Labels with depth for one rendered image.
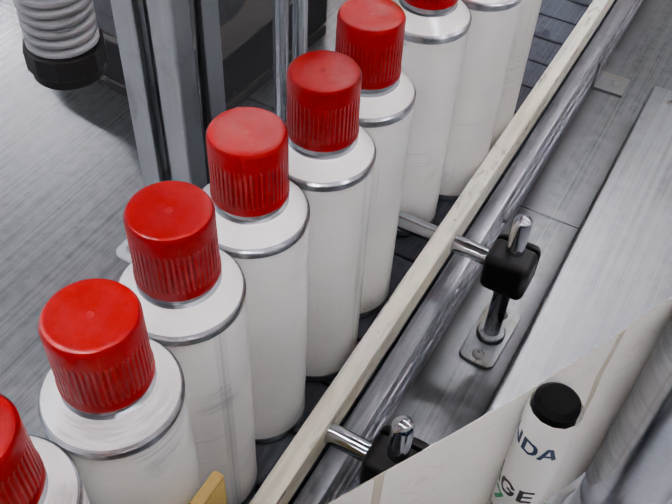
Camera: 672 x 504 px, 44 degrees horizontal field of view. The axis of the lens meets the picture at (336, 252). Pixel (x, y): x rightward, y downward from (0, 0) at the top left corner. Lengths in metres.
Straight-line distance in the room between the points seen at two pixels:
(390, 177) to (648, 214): 0.25
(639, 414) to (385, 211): 0.18
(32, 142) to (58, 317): 0.49
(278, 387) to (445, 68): 0.21
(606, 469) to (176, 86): 0.32
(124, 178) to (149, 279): 0.39
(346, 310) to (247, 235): 0.12
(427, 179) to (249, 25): 0.28
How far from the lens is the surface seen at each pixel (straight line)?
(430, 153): 0.53
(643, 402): 0.37
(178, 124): 0.53
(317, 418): 0.45
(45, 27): 0.37
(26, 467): 0.27
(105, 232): 0.66
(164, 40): 0.50
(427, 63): 0.49
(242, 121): 0.34
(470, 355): 0.58
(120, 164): 0.72
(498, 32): 0.53
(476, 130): 0.57
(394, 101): 0.42
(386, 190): 0.45
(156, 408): 0.30
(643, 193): 0.66
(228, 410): 0.38
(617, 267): 0.60
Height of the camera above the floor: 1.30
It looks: 48 degrees down
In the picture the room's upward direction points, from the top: 3 degrees clockwise
